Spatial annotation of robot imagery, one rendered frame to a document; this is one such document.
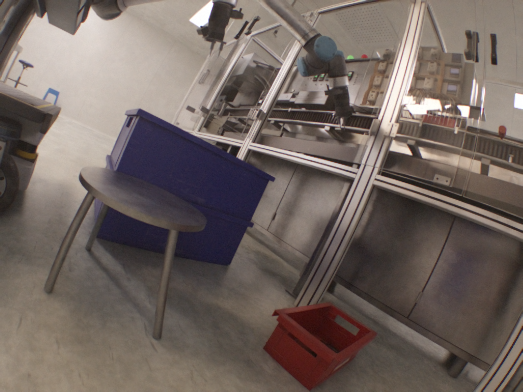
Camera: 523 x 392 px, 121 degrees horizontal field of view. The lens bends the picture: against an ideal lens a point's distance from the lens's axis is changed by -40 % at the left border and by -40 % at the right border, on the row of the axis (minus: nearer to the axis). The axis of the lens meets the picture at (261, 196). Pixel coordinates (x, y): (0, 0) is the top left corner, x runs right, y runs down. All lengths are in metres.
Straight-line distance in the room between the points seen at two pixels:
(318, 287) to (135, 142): 0.80
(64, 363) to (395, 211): 1.25
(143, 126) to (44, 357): 0.64
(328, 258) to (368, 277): 0.33
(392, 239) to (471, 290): 0.44
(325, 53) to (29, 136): 1.01
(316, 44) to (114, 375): 1.05
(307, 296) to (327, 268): 0.14
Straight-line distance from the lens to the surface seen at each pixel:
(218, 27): 0.93
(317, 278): 0.96
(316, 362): 0.59
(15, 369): 0.44
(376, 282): 1.20
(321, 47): 0.95
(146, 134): 0.79
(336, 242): 0.94
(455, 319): 1.15
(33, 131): 0.86
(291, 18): 1.00
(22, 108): 0.64
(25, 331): 0.49
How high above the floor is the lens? 0.37
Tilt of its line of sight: 2 degrees down
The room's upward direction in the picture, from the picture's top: 25 degrees clockwise
